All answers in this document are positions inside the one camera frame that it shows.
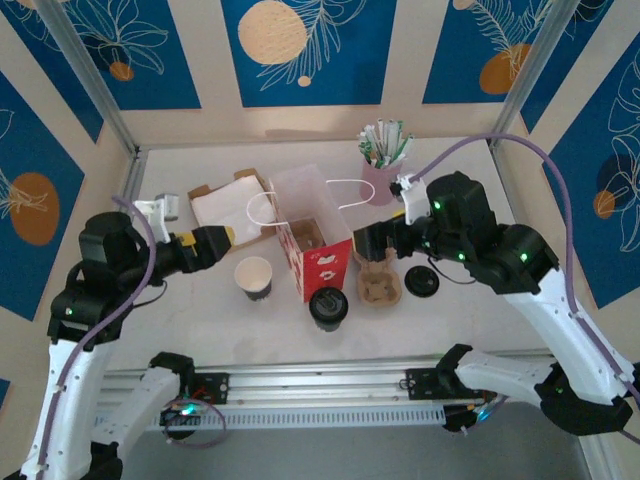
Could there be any red paper takeout bag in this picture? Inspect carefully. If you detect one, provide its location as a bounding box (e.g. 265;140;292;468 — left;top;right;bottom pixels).
247;164;376;304

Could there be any brown pulp cup carrier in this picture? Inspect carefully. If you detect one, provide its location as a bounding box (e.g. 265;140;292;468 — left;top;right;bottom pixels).
358;248;404;306
291;219;325;252

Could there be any coffee cup with black lid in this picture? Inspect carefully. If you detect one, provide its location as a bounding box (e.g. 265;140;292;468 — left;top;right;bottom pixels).
308;287;350;334

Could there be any brown cardboard napkin box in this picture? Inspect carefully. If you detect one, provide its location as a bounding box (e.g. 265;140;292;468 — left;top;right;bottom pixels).
187;169;281;251

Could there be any white napkin stack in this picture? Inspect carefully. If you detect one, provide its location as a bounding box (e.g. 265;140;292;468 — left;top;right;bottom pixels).
193;174;276;246

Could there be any pink straw holder cup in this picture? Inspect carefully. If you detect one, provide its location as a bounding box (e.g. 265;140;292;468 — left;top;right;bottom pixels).
360;158;401;206

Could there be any open white paper cup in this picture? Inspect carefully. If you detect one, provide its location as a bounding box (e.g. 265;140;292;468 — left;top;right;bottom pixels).
234;256;274;303

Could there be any loose black cup lid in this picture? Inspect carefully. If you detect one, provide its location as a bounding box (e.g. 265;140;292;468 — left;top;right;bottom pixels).
404;265;441;300

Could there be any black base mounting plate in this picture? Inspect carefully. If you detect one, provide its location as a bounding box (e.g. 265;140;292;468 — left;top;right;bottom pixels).
192;372;232;404
404;367;494;401

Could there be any circuit board with green light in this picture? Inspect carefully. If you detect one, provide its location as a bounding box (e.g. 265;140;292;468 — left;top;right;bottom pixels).
442;397;501;436
159;399;202;441

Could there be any aluminium table side rail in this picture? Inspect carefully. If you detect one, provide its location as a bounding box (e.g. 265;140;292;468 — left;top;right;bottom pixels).
74;147;149;374

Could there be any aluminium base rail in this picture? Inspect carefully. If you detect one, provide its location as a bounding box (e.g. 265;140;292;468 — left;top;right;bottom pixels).
52;349;594;407

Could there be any aluminium frame post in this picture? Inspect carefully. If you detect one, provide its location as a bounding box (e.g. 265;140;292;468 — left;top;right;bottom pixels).
37;0;139;157
488;0;576;151

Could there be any white slotted cable duct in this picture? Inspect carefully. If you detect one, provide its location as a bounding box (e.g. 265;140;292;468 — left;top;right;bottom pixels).
99;405;447;432

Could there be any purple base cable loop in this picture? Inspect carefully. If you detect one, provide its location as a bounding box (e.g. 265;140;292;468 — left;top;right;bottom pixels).
162;398;227;450

